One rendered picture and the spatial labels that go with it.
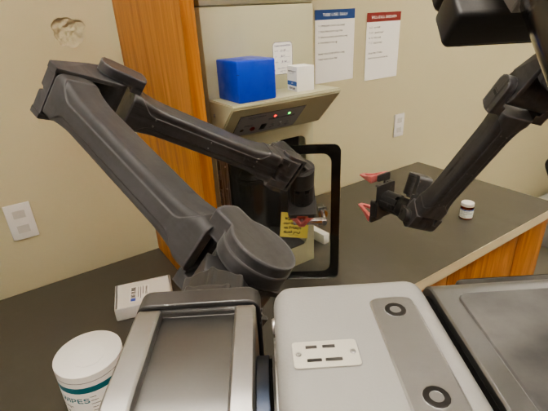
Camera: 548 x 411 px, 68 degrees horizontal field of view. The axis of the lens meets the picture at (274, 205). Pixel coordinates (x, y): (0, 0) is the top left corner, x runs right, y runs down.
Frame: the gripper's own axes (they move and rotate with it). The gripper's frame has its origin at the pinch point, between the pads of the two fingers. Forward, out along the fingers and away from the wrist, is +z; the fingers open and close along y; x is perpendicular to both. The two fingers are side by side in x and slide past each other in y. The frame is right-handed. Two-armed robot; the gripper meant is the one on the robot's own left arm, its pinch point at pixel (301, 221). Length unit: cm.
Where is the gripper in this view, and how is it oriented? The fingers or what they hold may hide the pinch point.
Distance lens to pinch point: 105.8
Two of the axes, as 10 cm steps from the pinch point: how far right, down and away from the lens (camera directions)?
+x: 10.0, -0.3, -0.4
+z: 0.5, 6.4, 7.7
